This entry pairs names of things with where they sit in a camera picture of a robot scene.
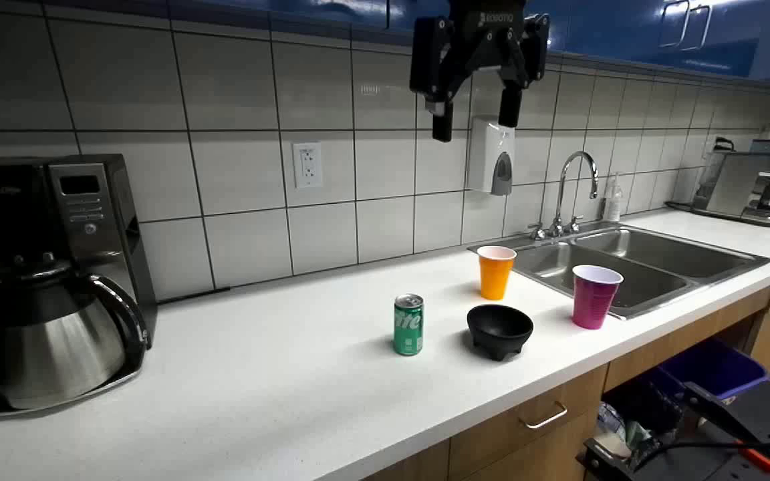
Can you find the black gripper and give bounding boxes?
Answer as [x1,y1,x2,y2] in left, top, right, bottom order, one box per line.
[410,0,553,146]

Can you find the green soda can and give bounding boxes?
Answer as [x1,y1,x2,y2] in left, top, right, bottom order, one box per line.
[392,293,428,358]

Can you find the black bowl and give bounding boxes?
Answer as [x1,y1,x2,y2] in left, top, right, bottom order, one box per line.
[465,303,537,365]

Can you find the chrome faucet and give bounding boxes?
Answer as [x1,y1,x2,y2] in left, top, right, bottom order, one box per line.
[551,151,601,238]

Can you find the blue upper cabinets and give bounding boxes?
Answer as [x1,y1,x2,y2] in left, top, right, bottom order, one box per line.
[45,0,770,88]

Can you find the clear soap bottle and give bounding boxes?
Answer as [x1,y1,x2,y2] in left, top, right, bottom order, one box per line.
[599,183,627,224]

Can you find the orange plastic cup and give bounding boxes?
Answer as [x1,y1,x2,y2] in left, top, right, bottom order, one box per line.
[476,244,520,303]

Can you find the purple plastic cup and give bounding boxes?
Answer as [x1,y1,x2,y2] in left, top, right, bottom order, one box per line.
[571,263,627,331]

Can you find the steel double sink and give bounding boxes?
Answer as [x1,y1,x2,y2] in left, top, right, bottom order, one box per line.
[500,222,770,321]

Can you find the steel espresso machine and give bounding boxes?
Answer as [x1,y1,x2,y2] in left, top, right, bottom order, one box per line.
[668,134,770,230]

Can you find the wooden lower cabinets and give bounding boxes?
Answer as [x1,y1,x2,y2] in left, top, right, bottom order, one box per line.
[368,266,770,481]

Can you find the blue plastic bin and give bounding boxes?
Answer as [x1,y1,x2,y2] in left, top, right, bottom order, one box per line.
[656,338,770,403]

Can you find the black coffee maker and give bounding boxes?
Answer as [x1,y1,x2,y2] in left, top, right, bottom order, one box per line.
[0,152,160,422]

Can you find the steel coffee carafe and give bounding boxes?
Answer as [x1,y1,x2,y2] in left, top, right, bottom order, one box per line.
[0,266,151,414]

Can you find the white wall soap dispenser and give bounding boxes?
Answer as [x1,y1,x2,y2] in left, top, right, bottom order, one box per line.
[465,118,520,198]

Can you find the white wall outlet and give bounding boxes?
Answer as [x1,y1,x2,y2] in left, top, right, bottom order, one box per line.
[291,143,326,192]

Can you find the chrome cabinet handle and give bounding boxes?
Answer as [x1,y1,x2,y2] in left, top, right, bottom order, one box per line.
[698,0,719,53]
[674,0,700,49]

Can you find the metal drawer handle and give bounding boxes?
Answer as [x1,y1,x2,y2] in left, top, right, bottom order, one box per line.
[523,401,572,434]

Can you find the thin black cable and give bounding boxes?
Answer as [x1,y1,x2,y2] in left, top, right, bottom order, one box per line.
[632,434,770,474]

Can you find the orange handled black tool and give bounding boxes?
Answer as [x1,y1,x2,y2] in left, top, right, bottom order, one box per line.
[683,383,770,477]

